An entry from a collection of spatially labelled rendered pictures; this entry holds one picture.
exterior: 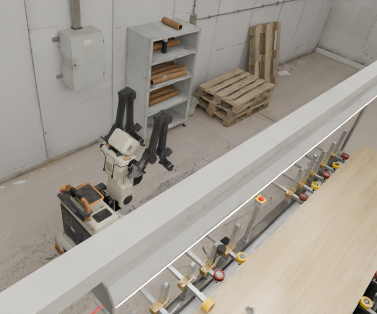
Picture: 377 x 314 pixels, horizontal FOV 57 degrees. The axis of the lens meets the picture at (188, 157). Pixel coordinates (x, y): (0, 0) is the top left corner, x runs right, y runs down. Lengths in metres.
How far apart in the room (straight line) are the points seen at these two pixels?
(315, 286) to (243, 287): 0.54
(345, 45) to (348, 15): 0.69
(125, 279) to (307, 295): 2.08
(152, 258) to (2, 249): 3.19
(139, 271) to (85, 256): 0.14
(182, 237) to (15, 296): 0.37
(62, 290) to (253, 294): 2.02
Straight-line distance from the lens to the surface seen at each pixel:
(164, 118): 2.64
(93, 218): 2.94
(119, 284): 0.76
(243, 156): 0.97
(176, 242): 0.83
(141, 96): 4.62
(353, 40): 9.73
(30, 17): 3.85
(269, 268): 2.74
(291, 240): 2.98
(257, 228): 3.22
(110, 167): 2.91
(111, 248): 0.71
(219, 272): 2.60
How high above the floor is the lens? 3.03
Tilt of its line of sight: 38 degrees down
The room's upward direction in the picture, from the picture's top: 10 degrees clockwise
